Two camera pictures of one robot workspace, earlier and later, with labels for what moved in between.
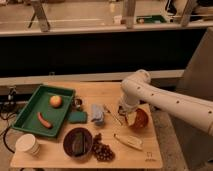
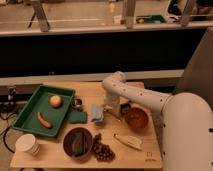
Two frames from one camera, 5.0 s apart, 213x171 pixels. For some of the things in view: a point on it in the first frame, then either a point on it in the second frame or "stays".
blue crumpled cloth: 97,114 stays
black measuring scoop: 121,110 stays
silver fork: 109,109 stays
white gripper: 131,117 to 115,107
